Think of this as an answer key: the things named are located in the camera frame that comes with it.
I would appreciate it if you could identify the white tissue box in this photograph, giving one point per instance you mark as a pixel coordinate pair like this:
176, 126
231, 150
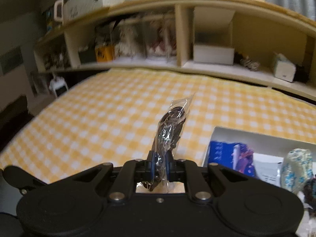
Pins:
283, 69

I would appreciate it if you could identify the white mug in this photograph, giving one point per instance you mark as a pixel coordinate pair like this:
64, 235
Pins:
58, 12

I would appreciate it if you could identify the white small heater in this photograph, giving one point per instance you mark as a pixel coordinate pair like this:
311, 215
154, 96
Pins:
58, 86

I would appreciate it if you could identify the yellow checked bed sheet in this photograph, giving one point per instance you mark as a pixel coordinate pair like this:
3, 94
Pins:
113, 117

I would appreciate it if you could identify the open white box in shelf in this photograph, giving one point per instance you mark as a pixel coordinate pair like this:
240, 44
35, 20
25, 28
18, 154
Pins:
212, 31

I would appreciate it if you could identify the wooden headboard shelf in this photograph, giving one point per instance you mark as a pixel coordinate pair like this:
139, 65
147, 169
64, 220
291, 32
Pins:
260, 29

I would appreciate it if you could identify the doll in clear case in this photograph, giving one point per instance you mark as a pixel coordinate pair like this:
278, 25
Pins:
128, 40
160, 37

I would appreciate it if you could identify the dark teal scrunchie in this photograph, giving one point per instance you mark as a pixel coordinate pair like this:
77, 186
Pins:
309, 192

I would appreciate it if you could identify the light blue floral pouch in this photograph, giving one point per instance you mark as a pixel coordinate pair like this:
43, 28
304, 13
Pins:
297, 169

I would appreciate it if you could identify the white shallow cardboard box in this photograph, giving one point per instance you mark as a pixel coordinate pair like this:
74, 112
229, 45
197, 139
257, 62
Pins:
260, 206

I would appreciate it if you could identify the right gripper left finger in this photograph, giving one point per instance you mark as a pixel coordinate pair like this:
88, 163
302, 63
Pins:
118, 184

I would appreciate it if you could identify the white long box on shelf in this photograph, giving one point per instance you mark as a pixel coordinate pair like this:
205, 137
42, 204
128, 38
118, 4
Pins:
74, 9

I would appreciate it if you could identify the blue tissue pack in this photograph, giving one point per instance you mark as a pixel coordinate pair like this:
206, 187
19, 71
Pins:
236, 156

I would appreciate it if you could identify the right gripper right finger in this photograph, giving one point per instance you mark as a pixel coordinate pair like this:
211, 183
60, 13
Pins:
201, 184

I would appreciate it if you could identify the dark item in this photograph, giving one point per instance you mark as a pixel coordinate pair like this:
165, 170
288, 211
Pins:
167, 137

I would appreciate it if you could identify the orange small box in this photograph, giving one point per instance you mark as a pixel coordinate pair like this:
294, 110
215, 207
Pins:
104, 53

